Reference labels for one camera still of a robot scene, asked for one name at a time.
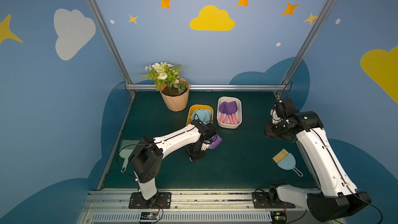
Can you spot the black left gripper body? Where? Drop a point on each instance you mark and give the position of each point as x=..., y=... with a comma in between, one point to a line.
x=195, y=150

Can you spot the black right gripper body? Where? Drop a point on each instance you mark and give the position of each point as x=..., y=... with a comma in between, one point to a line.
x=275, y=129

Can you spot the purple square shovel sideways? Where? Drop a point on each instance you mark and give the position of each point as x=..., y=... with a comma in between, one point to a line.
x=215, y=141

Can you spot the light blue shovel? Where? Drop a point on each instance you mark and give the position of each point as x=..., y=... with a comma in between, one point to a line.
x=204, y=115

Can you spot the yellow plastic storage box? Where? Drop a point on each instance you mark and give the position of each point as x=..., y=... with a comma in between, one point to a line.
x=196, y=107

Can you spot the purple pointed shovel pink handle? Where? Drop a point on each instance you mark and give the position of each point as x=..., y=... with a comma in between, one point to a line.
x=222, y=110

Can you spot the purple square shovel pink handle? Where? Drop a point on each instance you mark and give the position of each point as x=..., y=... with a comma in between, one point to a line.
x=231, y=108

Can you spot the white plastic storage box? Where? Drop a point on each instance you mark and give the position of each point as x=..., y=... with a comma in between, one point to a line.
x=239, y=109

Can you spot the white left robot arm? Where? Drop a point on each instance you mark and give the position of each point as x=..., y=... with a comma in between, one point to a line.
x=148, y=155

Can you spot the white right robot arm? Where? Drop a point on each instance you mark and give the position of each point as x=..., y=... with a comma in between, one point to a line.
x=337, y=196

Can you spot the blue hand brush tan bristles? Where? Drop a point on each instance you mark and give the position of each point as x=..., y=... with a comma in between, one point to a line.
x=286, y=161

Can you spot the potted white flower plant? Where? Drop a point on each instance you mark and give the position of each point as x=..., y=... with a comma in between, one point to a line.
x=167, y=80

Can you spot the rear aluminium crossbar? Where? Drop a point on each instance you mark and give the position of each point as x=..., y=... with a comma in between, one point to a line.
x=197, y=87

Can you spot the right circuit board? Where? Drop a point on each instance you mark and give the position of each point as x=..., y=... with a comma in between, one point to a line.
x=278, y=218

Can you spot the circuit board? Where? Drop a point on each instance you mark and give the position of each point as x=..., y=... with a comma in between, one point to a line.
x=148, y=217
x=278, y=218

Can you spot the left circuit board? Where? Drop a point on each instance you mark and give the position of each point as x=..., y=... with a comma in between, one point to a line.
x=148, y=217

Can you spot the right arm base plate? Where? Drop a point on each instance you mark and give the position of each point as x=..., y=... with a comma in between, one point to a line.
x=266, y=199

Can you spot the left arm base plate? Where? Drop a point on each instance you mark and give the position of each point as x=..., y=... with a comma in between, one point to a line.
x=160, y=199

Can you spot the aluminium rail front frame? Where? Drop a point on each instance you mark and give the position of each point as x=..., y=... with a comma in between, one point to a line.
x=188, y=206

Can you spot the right aluminium frame post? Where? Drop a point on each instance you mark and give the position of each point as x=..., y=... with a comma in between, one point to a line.
x=310, y=37

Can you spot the aluminium frame post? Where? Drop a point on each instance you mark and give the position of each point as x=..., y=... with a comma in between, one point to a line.
x=93, y=5
x=310, y=37

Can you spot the left aluminium frame post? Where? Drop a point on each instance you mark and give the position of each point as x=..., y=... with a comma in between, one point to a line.
x=93, y=5

